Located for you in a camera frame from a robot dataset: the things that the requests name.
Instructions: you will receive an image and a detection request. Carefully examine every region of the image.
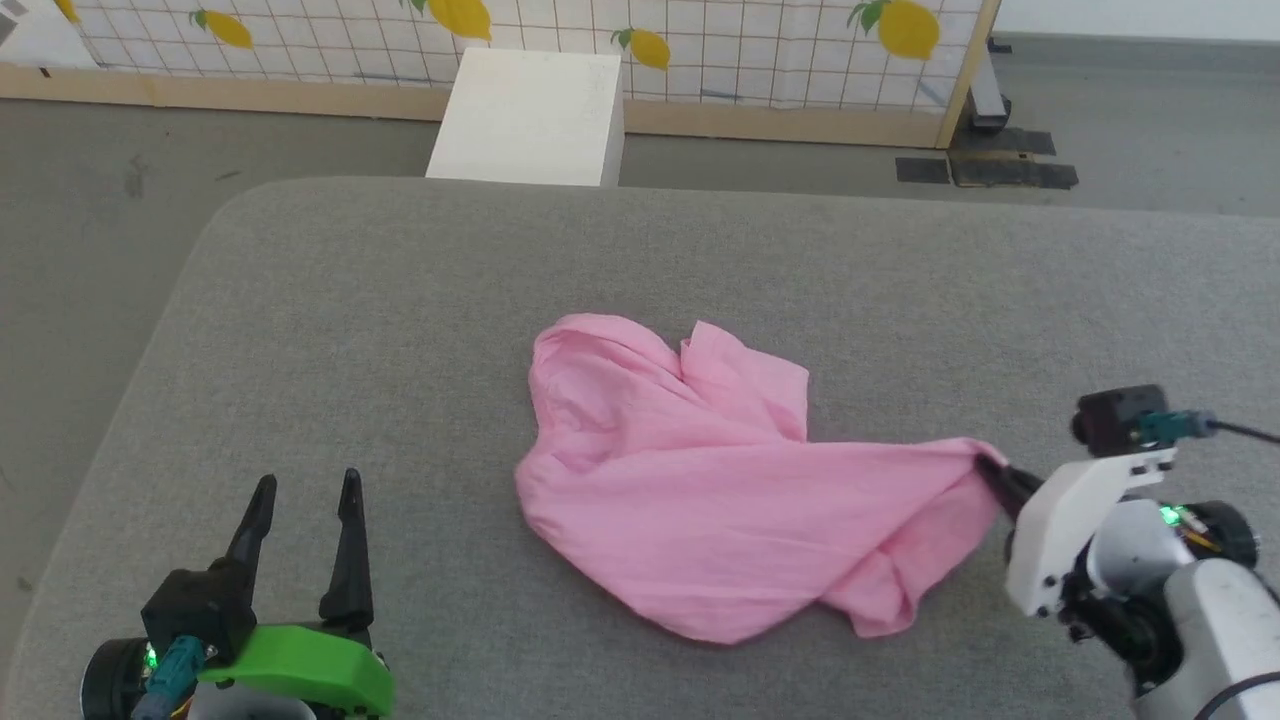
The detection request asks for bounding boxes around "grey metal partition foot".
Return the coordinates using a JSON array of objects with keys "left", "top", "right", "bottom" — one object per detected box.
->
[{"left": 965, "top": 38, "right": 1011, "bottom": 136}]

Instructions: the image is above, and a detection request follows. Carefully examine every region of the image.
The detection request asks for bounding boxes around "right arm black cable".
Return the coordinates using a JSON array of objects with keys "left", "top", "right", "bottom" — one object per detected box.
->
[{"left": 1135, "top": 408, "right": 1280, "bottom": 446}]

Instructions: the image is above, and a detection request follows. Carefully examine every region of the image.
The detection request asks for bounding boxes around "pink cloth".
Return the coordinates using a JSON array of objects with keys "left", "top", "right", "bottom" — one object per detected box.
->
[{"left": 515, "top": 313, "right": 1011, "bottom": 646}]

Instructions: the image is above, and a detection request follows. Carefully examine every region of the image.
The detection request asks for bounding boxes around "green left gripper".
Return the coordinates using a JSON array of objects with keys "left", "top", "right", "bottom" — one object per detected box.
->
[{"left": 195, "top": 468, "right": 396, "bottom": 716}]

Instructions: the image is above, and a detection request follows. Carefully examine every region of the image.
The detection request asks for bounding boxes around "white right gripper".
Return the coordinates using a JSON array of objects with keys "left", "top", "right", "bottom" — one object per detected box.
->
[{"left": 975, "top": 450, "right": 1176, "bottom": 616}]

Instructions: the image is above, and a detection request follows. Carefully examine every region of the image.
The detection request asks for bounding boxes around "lemon print partition screen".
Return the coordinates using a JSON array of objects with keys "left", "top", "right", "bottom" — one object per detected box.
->
[{"left": 0, "top": 0, "right": 1001, "bottom": 149}]

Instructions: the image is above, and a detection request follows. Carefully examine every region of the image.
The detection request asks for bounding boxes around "long black floor tape patch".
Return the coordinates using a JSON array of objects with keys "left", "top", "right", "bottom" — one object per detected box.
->
[{"left": 950, "top": 160, "right": 1079, "bottom": 191}]

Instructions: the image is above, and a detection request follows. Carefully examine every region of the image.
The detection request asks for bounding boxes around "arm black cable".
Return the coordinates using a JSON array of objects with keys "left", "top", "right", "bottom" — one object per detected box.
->
[
  {"left": 130, "top": 635, "right": 216, "bottom": 720},
  {"left": 1135, "top": 408, "right": 1280, "bottom": 446}
]

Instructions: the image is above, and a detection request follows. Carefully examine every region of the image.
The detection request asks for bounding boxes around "white box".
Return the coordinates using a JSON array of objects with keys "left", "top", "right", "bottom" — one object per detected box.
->
[{"left": 425, "top": 47, "right": 626, "bottom": 188}]

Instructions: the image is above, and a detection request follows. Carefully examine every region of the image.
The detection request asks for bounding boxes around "dark floor tape patch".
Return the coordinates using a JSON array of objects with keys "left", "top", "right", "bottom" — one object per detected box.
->
[{"left": 950, "top": 128, "right": 1056, "bottom": 156}]

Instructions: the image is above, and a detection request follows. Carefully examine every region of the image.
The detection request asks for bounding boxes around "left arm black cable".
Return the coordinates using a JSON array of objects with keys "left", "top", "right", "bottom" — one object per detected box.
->
[{"left": 130, "top": 635, "right": 216, "bottom": 720}]

